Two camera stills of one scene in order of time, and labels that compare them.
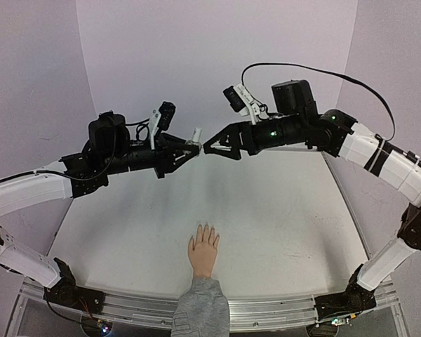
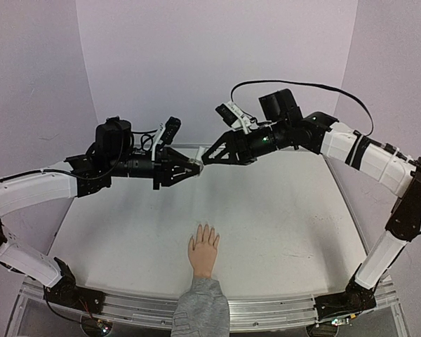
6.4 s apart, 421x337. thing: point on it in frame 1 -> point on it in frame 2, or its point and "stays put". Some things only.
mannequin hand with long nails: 203,253 stays put
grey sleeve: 202,310 stays put
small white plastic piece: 191,142 -> 200,163
